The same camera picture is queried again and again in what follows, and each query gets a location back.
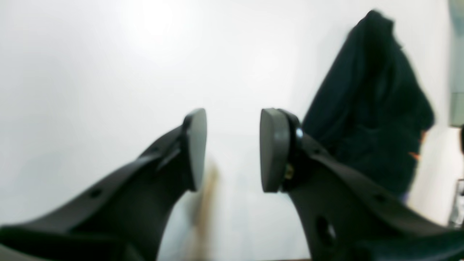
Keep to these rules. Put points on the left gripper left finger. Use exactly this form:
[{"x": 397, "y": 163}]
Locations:
[{"x": 123, "y": 216}]

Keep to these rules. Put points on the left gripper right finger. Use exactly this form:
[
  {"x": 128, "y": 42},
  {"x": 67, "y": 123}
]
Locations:
[{"x": 345, "y": 216}]

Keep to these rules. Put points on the black T-shirt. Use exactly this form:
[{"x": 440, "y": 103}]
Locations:
[{"x": 370, "y": 112}]

